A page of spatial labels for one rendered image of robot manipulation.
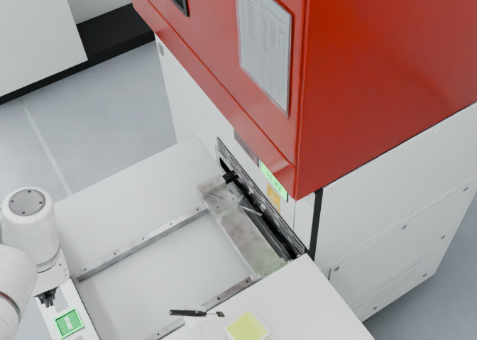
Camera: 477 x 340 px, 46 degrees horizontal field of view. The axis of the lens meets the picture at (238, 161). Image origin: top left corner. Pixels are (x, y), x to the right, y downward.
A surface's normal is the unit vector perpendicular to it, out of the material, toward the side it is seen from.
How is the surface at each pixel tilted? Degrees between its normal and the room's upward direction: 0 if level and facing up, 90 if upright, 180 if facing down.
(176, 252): 0
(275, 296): 0
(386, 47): 90
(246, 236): 0
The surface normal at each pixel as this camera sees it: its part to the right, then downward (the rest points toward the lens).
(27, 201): 0.14, -0.69
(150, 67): -0.04, -0.61
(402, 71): 0.52, 0.66
